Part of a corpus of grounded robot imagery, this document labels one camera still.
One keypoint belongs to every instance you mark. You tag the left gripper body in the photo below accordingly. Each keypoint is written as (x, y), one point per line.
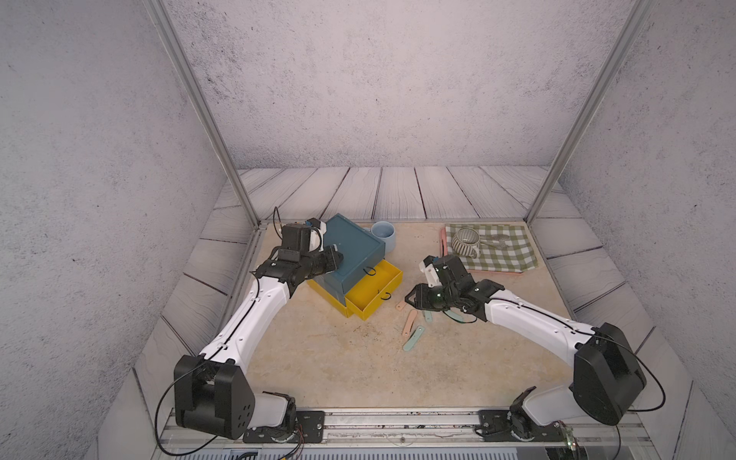
(312, 264)

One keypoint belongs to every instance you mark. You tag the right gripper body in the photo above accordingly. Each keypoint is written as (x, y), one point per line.
(444, 298)

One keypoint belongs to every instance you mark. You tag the yellow drawer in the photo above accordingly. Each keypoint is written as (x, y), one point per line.
(373, 290)

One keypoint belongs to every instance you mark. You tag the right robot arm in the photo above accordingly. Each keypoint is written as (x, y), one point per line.
(607, 376)

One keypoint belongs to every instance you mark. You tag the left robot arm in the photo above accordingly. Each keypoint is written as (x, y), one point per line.
(211, 392)

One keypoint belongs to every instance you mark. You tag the teal and yellow drawer cabinet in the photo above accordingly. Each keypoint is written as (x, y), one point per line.
(361, 250)

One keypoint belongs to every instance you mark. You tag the pink tray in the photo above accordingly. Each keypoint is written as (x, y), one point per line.
(443, 242)

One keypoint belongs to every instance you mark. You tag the striped ceramic cup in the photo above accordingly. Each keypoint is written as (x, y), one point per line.
(466, 243)

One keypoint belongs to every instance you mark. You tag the light blue mug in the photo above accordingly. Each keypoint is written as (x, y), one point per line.
(386, 232)

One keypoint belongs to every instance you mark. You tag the green checkered cloth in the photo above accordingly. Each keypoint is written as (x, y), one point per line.
(519, 258)

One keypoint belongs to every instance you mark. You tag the metal spoon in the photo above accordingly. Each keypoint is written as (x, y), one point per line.
(501, 242)

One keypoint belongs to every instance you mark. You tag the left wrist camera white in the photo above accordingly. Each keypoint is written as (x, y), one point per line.
(318, 230)

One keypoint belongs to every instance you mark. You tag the aluminium front rail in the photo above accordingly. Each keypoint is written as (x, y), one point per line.
(420, 433)

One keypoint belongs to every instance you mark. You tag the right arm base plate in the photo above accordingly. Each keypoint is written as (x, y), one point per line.
(510, 426)

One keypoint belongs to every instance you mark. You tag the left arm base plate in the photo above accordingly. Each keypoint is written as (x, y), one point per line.
(305, 426)

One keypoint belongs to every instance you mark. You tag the left aluminium frame post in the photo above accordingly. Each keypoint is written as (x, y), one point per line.
(167, 33)

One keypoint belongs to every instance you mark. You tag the aluminium frame post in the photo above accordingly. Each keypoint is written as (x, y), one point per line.
(167, 33)
(605, 77)

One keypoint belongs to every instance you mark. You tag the right aluminium frame post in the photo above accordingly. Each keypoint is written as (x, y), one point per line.
(605, 77)

